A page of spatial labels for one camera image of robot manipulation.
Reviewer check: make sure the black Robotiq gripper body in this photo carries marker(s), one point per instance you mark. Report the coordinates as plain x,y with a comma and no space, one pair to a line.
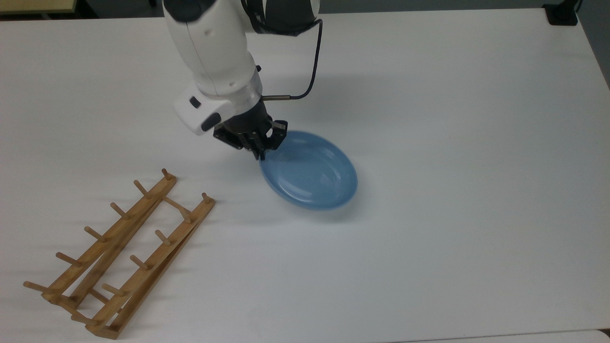
245,126

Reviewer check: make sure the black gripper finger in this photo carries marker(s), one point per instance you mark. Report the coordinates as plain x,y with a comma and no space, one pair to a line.
279,132
258,146

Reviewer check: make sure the blue plate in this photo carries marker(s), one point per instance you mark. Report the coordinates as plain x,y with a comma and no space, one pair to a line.
314,176

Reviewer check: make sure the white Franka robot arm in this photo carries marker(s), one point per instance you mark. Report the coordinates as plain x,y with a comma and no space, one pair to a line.
214,47

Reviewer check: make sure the wooden plate rack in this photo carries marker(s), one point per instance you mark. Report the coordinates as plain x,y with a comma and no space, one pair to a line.
138,286

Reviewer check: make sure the yellow wooden furniture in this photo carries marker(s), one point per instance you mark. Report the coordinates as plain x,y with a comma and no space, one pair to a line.
33,5

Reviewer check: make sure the black table clamp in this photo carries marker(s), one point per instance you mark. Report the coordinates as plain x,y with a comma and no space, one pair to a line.
561,14

